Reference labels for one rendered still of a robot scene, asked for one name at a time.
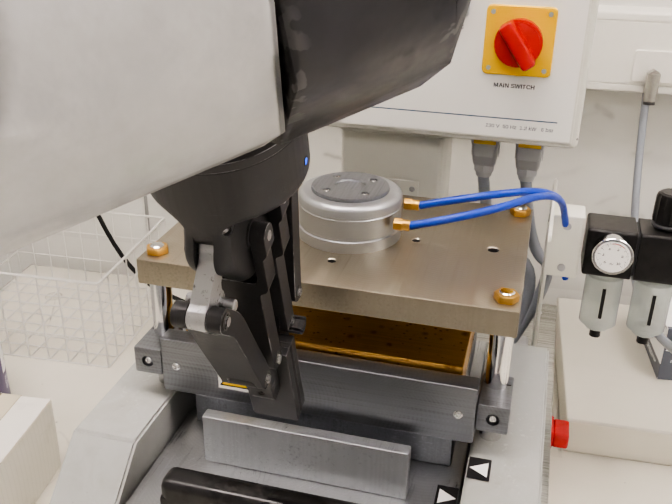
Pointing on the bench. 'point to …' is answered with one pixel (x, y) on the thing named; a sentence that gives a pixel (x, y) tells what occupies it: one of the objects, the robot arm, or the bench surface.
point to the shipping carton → (26, 448)
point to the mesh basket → (80, 299)
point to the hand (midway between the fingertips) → (272, 375)
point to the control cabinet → (487, 111)
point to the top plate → (397, 253)
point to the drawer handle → (229, 491)
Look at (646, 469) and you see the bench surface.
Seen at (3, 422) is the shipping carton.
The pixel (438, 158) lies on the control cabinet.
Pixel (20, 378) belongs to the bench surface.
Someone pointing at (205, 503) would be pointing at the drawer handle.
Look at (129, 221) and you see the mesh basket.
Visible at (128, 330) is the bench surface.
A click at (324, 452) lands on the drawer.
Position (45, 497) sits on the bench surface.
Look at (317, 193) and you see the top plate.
